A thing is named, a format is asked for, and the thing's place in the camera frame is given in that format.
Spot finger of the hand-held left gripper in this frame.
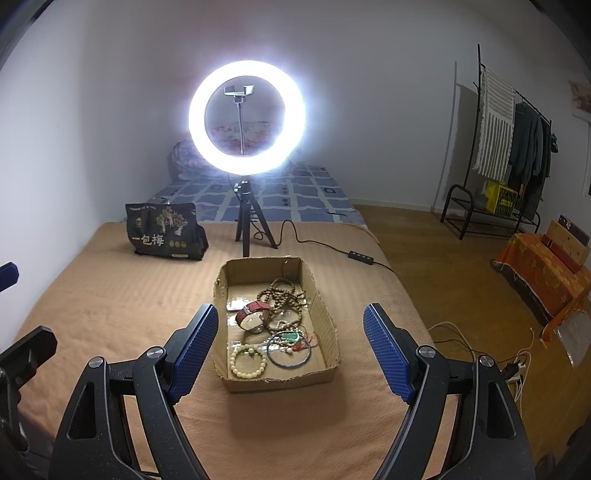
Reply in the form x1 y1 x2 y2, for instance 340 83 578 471
0 261 20 292
0 325 58 393

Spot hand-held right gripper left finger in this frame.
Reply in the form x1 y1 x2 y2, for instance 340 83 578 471
53 303 220 480

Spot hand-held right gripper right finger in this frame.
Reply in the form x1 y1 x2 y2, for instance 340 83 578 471
362 303 536 480

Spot red strap wristwatch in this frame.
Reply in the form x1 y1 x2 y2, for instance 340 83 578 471
235 299 274 334

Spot cardboard box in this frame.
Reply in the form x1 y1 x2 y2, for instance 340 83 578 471
212 257 341 394

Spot wooden bead bracelet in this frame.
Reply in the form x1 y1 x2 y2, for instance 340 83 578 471
256 277 308 333

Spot dark thin bangle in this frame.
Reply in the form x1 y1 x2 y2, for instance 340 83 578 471
267 336 314 369

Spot black snack bag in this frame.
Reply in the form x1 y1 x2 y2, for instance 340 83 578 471
124 202 208 261

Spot white power strip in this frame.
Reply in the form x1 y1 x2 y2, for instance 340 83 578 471
501 357 527 386

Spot black tripod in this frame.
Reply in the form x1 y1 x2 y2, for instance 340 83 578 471
233 178 278 258

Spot black clothes rack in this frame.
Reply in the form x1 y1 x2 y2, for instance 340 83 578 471
440 44 555 241

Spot blue patterned bed sheet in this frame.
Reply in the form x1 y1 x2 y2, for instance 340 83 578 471
154 162 370 227

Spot orange cloth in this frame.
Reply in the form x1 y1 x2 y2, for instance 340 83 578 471
490 233 591 349

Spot yellow box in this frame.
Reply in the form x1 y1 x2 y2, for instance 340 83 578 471
484 181 520 217

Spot floral pillow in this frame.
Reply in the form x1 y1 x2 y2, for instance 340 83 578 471
167 121 296 182

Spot wooden box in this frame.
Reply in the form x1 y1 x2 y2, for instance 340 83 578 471
542 215 591 275

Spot dark hanging clothes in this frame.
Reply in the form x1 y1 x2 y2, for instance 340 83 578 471
508 102 559 222

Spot striped towel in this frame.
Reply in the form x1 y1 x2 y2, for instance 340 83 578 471
475 67 517 183

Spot gooseneck phone holder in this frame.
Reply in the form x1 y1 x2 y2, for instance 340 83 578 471
223 84 256 155

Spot cream bead bracelet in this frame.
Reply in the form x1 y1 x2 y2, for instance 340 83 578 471
230 344 269 380

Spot white floor cables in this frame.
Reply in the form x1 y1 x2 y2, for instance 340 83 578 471
427 320 541 370

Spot green jade pendant necklace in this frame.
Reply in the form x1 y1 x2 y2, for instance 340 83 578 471
269 329 319 354

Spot black cable with inline remote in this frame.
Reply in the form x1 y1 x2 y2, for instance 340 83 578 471
277 220 398 273

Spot white ring light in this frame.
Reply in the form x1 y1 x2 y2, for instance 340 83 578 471
188 60 306 177

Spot wall poster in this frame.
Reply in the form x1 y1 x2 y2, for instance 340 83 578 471
569 79 591 114

